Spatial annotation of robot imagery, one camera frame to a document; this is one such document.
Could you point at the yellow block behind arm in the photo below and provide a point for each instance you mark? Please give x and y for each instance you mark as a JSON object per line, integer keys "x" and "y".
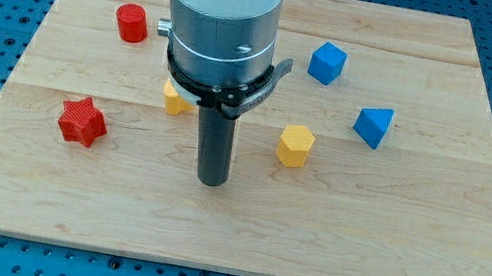
{"x": 174, "y": 103}

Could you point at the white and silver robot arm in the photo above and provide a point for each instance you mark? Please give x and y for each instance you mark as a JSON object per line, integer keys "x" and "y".
{"x": 225, "y": 43}

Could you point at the dark grey cylindrical pointer rod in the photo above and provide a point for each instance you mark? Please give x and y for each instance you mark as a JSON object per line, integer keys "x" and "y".
{"x": 215, "y": 141}

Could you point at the yellow hexagon block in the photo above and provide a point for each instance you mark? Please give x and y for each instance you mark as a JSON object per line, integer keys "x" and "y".
{"x": 295, "y": 145}

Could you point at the blue cube block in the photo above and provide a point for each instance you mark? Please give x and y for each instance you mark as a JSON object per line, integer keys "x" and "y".
{"x": 326, "y": 63}

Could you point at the blue triangular prism block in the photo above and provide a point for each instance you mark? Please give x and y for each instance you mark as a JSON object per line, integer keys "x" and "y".
{"x": 372, "y": 124}

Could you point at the red cylinder block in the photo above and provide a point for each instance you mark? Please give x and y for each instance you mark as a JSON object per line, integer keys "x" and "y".
{"x": 132, "y": 23}

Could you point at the red star block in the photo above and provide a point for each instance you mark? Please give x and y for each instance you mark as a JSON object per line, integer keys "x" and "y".
{"x": 82, "y": 122}

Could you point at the light wooden board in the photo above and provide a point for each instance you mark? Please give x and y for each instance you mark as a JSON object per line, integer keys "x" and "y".
{"x": 418, "y": 205}

